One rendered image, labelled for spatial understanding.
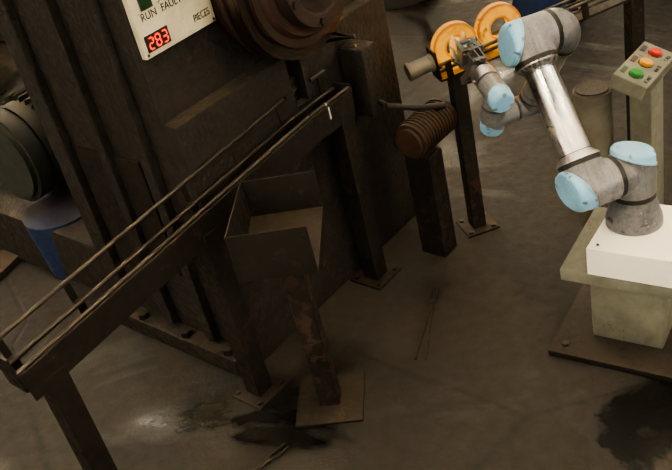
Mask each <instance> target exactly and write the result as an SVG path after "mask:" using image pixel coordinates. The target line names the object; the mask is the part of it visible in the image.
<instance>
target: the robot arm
mask: <svg viewBox="0 0 672 470"><path fill-rule="evenodd" d="M580 38H581V27H580V23H579V21H578V19H577V18H576V17H575V15H574V14H573V13H571V12H570V11H568V10H566V9H563V8H557V7H556V8H549V9H546V10H543V11H540V12H537V13H534V14H531V15H528V16H524V17H521V18H516V19H514V20H513V21H510V22H507V23H505V24H504V25H503V26H502V27H501V29H500V31H499V34H498V51H499V55H500V58H501V60H502V62H503V63H504V64H505V65H506V66H507V67H511V68H513V67H514V68H515V70H516V72H517V74H518V75H520V76H523V77H525V79H526V82H525V84H524V86H523V88H522V91H521V92H520V94H519V95H517V96H515V97H514V95H513V94H512V92H511V90H510V88H509V87H508V86H507V85H506V84H505V82H504V81H503V80H502V78H501V77H500V76H499V74H498V73H497V71H496V70H495V69H494V67H493V66H492V65H490V63H489V62H487V57H486V56H485V54H484V53H483V43H482V42H481V41H480V40H479V38H478V37H477V36H476V35H475V39H474V37H470V38H467V37H466V33H465V32H464V31H462V33H461V37H454V35H453V34H452V36H451V40H450V59H451V61H452V62H453V63H454V64H455V65H458V67H459V69H463V70H466V71H465V73H464V74H463V75H462V76H461V78H460V80H461V83H462V85H464V84H471V83H473V84H475V86H476V87H477V89H478V90H479V92H480V93H481V94H482V107H481V116H480V130H481V132H482V133H483V134H484V135H486V136H489V137H496V136H499V135H500V134H501V133H502V132H503V130H504V127H505V125H508V124H511V123H514V122H517V121H519V120H522V119H525V118H528V117H531V116H533V115H538V114H541V117H542V119H543V121H544V124H545V126H546V128H547V131H548V133H549V135H550V138H551V140H552V143H553V145H554V147H555V150H556V152H557V154H558V157H559V159H560V161H559V164H558V166H557V170H558V172H559V174H558V175H557V176H556V178H555V184H556V185H555V187H556V191H557V193H558V195H559V197H560V199H561V200H562V201H563V203H564V204H565V205H566V206H567V207H568V208H570V209H571V210H573V211H575V212H585V211H588V210H593V209H596V208H597V207H599V206H602V205H604V204H607V203H609V205H608V208H607V211H606V214H605V224H606V226H607V228H608V229H609V230H611V231H612V232H614V233H616V234H619V235H624V236H644V235H648V234H651V233H654V232H656V231H658V230H659V229H660V228H661V227H662V225H663V222H664V216H663V211H662V209H661V206H660V204H659V201H658V199H657V161H656V152H655V150H654V149H653V148H652V147H651V146H650V145H648V144H645V143H642V142H636V141H622V142H617V143H614V144H613V145H611V147H610V150H609V153H610V154H609V155H608V156H606V157H603V158H602V156H601V153H600V151H599V150H597V149H594V148H592V147H591V145H590V143H589V141H588V138H587V136H586V134H585V131H584V129H583V127H582V124H581V122H580V120H579V117H578V115H577V113H576V110H575V108H574V106H573V103H572V101H571V99H570V96H569V94H568V92H567V89H566V87H565V85H564V82H563V80H562V78H561V75H560V73H559V72H560V70H561V68H562V66H563V64H564V62H565V61H566V59H567V57H568V56H570V55H571V54H573V53H574V51H575V50H576V48H577V46H578V44H579V42H580ZM477 40H478V41H479V42H480V45H479V43H478V42H477Z"/></svg>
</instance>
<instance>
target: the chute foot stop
mask: <svg viewBox="0 0 672 470"><path fill-rule="evenodd" d="M0 370H1V371H2V373H3V374H4V376H5V377H6V378H7V380H8V381H9V383H10V384H12V385H14V386H15V387H17V388H19V389H21V390H22V391H24V392H26V393H28V392H29V391H28V389H27V388H26V386H25V385H24V383H23V382H22V380H21V379H20V378H19V376H18V375H17V373H16V372H15V370H14V369H13V367H12V366H11V364H10V363H9V361H8V360H7V359H5V358H3V357H1V356H0Z"/></svg>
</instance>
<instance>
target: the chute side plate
mask: <svg viewBox="0 0 672 470"><path fill-rule="evenodd" d="M328 107H329V108H330V112H331V117H332V119H330V115H329V110H328ZM350 108H352V111H353V116H354V115H355V114H356V111H355V106H354V102H353V97H352V93H351V90H348V91H347V92H346V93H344V94H343V95H342V96H340V97H339V98H338V99H336V100H335V101H334V102H332V103H331V104H330V105H328V106H327V107H326V108H324V109H323V110H322V111H320V112H319V113H318V114H316V115H315V116H313V117H312V119H310V120H309V121H307V122H306V123H305V124H304V125H303V126H302V127H301V128H300V129H298V130H297V131H296V132H295V133H294V134H293V135H292V136H290V137H289V138H288V139H287V140H286V141H285V142H284V143H283V144H281V145H280V146H279V147H278V148H277V149H276V150H275V151H273V152H272V153H271V154H270V155H269V156H268V157H267V158H266V159H264V160H263V161H262V162H261V163H260V164H259V165H258V166H257V167H255V168H254V169H253V170H252V171H251V172H250V173H249V174H247V175H246V176H245V177H244V178H243V179H242V180H241V181H240V182H242V181H248V180H255V179H261V178H268V177H274V176H281V175H285V174H286V173H287V172H288V171H289V170H290V169H291V168H292V167H293V166H294V165H295V164H297V163H298V162H299V161H300V160H301V159H302V158H303V157H304V156H305V155H306V154H307V153H309V152H310V151H311V150H312V149H313V148H314V147H315V146H316V145H317V144H318V143H319V142H321V141H322V140H323V139H325V138H326V137H327V136H328V135H330V134H331V133H332V132H334V131H335V130H336V129H337V128H339V127H340V126H341V125H342V123H341V118H340V116H341V115H342V114H343V113H345V112H346V111H347V110H348V109H350ZM240 182H238V183H237V184H236V185H235V186H234V187H233V188H232V189H230V190H229V191H228V192H227V193H226V194H225V195H224V196H223V197H221V198H220V199H219V200H218V201H217V202H216V203H215V204H214V205H212V206H211V207H210V208H209V209H208V210H207V211H206V212H204V213H203V214H202V215H201V216H200V217H199V218H198V219H197V220H195V221H194V222H193V223H192V224H191V225H190V226H189V227H187V228H186V229H185V230H184V231H183V232H182V233H181V234H180V235H178V236H177V237H176V238H175V239H174V240H173V241H172V242H170V243H169V244H168V245H167V246H166V247H165V248H164V249H163V250H161V251H160V252H159V253H158V254H157V255H156V256H155V257H154V258H152V259H151V260H150V261H149V262H148V263H147V264H146V265H144V266H143V267H142V268H141V269H140V270H139V271H138V272H137V273H135V274H134V275H133V276H132V277H131V278H130V279H129V280H127V281H126V282H125V283H124V284H123V285H122V286H121V287H120V288H118V289H117V290H116V291H115V292H114V293H113V294H112V295H111V296H109V297H108V298H107V299H106V300H105V301H104V302H103V303H101V304H100V305H99V306H98V307H97V308H96V309H95V310H94V311H92V312H91V313H90V314H89V315H88V316H87V317H86V318H84V319H83V320H82V321H81V322H80V323H79V324H78V325H77V326H75V327H74V328H73V329H72V330H71V331H70V332H69V333H67V334H66V335H65V336H64V337H63V338H62V339H61V340H60V341H58V342H57V343H56V344H55V345H54V346H53V347H52V348H51V349H49V350H48V351H47V352H46V353H45V354H44V355H43V356H41V357H40V358H39V359H38V360H37V361H36V362H35V363H34V364H33V365H31V366H30V367H29V368H28V369H27V370H26V371H24V372H23V373H22V374H21V375H20V376H19V377H20V378H21V380H22V381H23V383H24V384H25V386H26V387H27V389H28V390H29V392H30V393H31V395H32V396H33V398H34V399H35V401H38V400H39V399H40V398H41V397H42V396H43V395H45V394H46V393H47V392H48V391H49V390H50V389H49V387H48V385H47V383H46V382H45V380H46V379H48V378H49V377H50V376H51V375H53V374H54V373H55V372H56V371H58V370H59V369H60V368H61V367H63V366H64V365H65V366H66V368H67V370H68V372H70V371H71V370H72V369H73V368H74V367H75V366H76V365H77V364H78V363H79V362H81V361H82V360H83V359H84V358H85V357H86V356H87V355H88V354H89V353H90V352H91V351H93V350H94V349H95V348H96V347H97V346H98V345H99V344H100V343H101V342H102V341H103V340H105V339H106V338H107V337H108V336H109V335H110V334H111V333H112V332H113V331H114V330H115V329H117V328H118V327H119V326H120V325H121V324H122V323H123V322H124V321H125V320H126V319H127V318H129V317H130V316H131V315H132V314H133V313H134V312H135V311H136V310H137V309H138V308H139V307H141V306H142V305H143V304H144V303H145V302H146V301H147V300H148V299H149V298H150V297H151V296H153V295H154V294H155V293H156V292H157V291H158V290H159V289H160V288H161V287H162V286H163V285H165V284H166V283H167V282H168V281H169V280H170V279H171V278H172V277H173V276H174V275H175V274H177V273H178V272H179V271H180V270H181V269H182V268H183V267H184V266H185V265H186V264H187V263H189V262H190V261H191V260H192V259H193V258H194V257H195V256H196V255H197V254H198V253H199V252H201V251H202V250H203V249H204V248H205V247H206V246H207V245H206V242H205V240H204V236H205V235H207V234H208V233H209V232H211V231H212V230H213V229H214V228H216V227H217V226H218V225H219V227H220V230H221V232H222V231H223V230H225V229H226V228H227V225H228V222H229V218H230V215H231V211H232V208H233V204H234V201H235V197H236V193H237V190H238V186H239V183H240Z"/></svg>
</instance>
